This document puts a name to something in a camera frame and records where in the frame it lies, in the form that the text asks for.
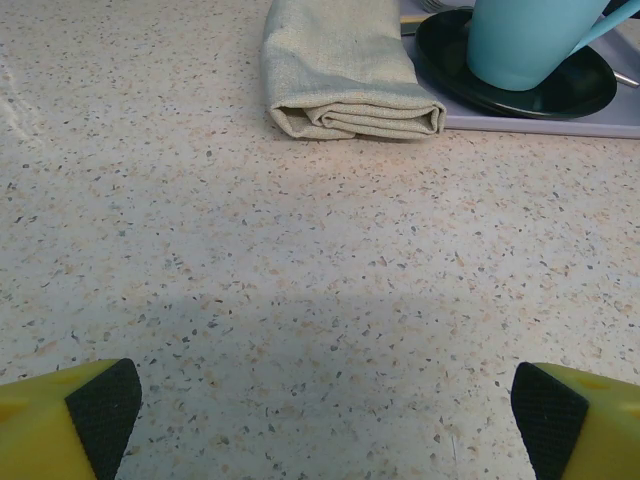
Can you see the metal fork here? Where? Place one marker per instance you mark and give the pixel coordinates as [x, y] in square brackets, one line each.
[434, 4]

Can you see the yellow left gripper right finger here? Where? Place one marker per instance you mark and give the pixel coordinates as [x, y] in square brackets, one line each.
[605, 430]

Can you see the light blue mug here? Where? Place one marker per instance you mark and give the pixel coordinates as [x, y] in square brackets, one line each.
[520, 40]

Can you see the lavender tray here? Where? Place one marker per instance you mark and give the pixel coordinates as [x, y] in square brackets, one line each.
[625, 115]

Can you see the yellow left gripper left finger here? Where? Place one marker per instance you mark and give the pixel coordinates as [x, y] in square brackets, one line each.
[35, 430]

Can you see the folded beige cloth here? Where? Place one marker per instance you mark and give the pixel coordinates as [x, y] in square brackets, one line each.
[335, 60]

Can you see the black saucer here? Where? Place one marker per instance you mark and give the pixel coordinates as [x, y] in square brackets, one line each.
[445, 60]

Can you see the metal spoon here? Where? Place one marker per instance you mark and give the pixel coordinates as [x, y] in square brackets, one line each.
[627, 81]

